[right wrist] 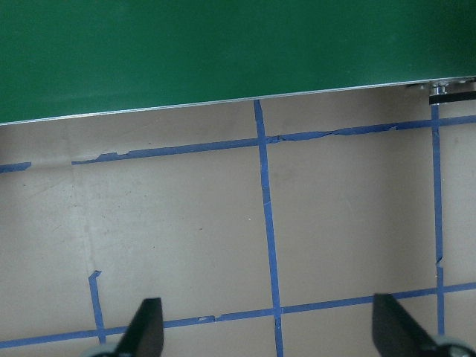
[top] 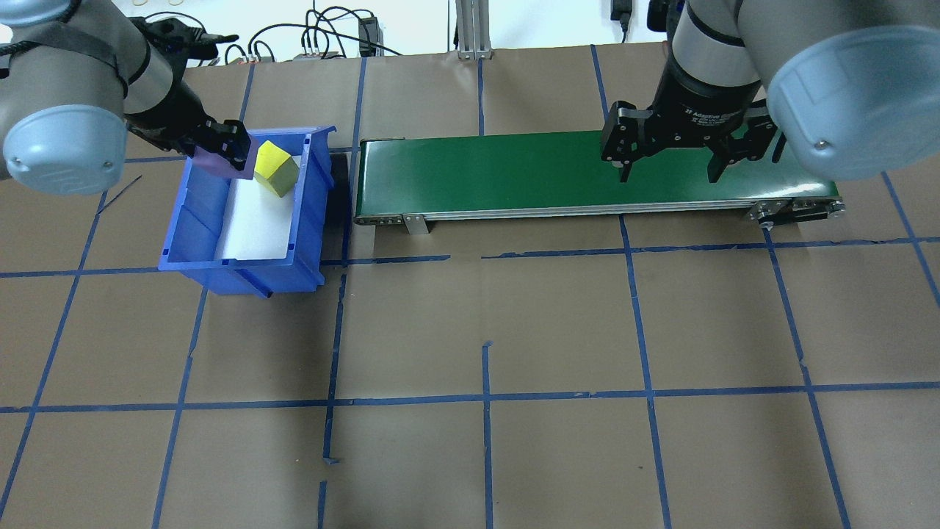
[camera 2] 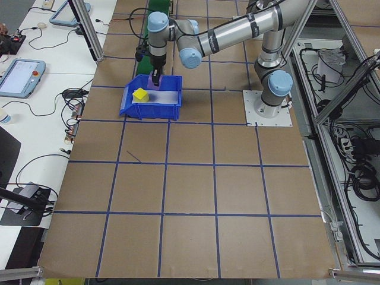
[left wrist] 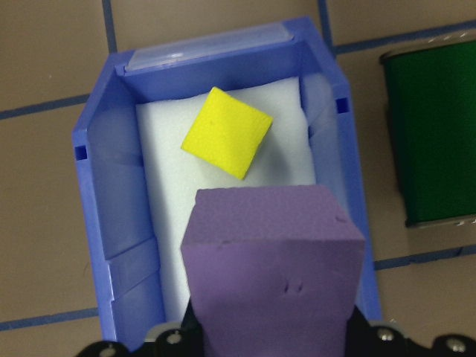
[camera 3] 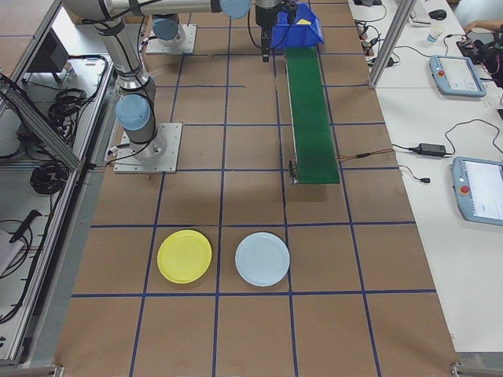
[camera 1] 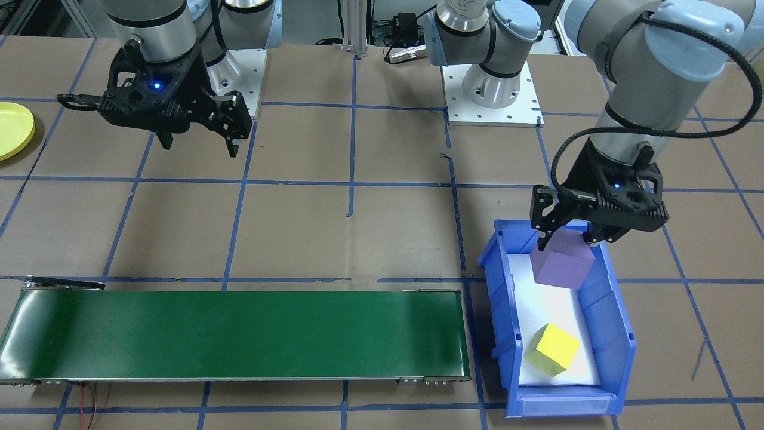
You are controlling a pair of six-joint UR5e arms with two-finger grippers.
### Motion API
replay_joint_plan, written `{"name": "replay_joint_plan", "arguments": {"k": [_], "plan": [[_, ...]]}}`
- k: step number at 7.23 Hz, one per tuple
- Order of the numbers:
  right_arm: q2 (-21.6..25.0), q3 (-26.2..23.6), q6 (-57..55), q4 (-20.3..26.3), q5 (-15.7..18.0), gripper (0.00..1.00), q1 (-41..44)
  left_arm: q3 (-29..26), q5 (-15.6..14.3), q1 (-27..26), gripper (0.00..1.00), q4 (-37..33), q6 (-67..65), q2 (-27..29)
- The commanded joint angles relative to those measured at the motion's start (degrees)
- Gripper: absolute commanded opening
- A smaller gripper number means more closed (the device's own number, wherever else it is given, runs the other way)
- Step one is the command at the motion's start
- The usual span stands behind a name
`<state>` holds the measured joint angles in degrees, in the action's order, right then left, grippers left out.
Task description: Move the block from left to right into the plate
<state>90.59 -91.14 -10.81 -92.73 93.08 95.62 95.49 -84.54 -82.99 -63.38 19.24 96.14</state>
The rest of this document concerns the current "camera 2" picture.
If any V-shaped aluminium frame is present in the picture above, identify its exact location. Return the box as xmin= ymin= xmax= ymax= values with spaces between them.
xmin=284 ymin=0 xmax=380 ymax=268

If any black camera stand base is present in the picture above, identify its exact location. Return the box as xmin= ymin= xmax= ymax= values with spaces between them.
xmin=0 ymin=185 xmax=52 ymax=228

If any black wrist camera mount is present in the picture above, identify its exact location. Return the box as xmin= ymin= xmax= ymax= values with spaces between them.
xmin=135 ymin=43 xmax=150 ymax=62

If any green conveyor belt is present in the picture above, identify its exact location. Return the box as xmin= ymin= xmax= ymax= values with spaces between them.
xmin=135 ymin=0 xmax=175 ymax=75

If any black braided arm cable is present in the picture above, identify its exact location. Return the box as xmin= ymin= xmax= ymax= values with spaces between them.
xmin=129 ymin=8 xmax=152 ymax=48

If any purple foam block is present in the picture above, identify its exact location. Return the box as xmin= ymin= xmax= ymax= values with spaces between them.
xmin=147 ymin=75 xmax=163 ymax=90

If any brown circuit board strip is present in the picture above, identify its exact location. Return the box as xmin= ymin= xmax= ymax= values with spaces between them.
xmin=64 ymin=102 xmax=85 ymax=144

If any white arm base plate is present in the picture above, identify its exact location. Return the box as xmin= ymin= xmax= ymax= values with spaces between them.
xmin=242 ymin=90 xmax=293 ymax=128

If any aluminium profile post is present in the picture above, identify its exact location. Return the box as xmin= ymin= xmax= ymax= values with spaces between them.
xmin=67 ymin=0 xmax=105 ymax=62

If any small red circuit board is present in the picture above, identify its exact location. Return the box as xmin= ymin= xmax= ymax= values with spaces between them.
xmin=8 ymin=33 xmax=27 ymax=50

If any blue grey teach pendant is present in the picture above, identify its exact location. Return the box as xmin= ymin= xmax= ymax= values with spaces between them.
xmin=0 ymin=58 xmax=46 ymax=99
xmin=49 ymin=0 xmax=92 ymax=29

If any yellow foam block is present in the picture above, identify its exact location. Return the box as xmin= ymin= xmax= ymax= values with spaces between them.
xmin=132 ymin=88 xmax=150 ymax=103

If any blue plastic storage bin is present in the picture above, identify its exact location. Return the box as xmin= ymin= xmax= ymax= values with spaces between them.
xmin=119 ymin=74 xmax=183 ymax=121

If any black stand rod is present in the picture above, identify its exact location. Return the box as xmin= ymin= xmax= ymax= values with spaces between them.
xmin=0 ymin=186 xmax=50 ymax=210

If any black cable coil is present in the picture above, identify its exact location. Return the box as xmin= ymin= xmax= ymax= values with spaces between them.
xmin=343 ymin=164 xmax=378 ymax=203

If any aluminium profile bar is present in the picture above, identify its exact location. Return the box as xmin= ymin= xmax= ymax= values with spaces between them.
xmin=328 ymin=267 xmax=380 ymax=280
xmin=0 ymin=266 xmax=44 ymax=281

